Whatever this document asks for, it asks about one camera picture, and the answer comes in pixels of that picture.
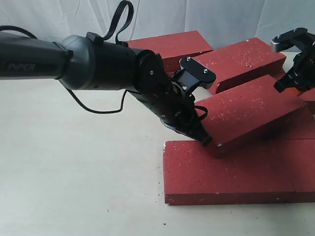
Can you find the left robot arm dark grey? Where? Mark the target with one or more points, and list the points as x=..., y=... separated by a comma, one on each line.
x=91, y=63

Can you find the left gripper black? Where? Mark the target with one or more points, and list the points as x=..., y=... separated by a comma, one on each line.
x=167, y=100

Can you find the red brick moved to row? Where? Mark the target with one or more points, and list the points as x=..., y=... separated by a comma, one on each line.
x=245, y=113

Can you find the white backdrop cloth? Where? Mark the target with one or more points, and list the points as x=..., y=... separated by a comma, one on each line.
x=220, y=22

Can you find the red brick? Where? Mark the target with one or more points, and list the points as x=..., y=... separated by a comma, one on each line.
x=298, y=125
x=308, y=96
x=241, y=62
x=297, y=159
x=173, y=47
x=250, y=175

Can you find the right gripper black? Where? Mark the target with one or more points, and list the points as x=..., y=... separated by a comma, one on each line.
x=301, y=76

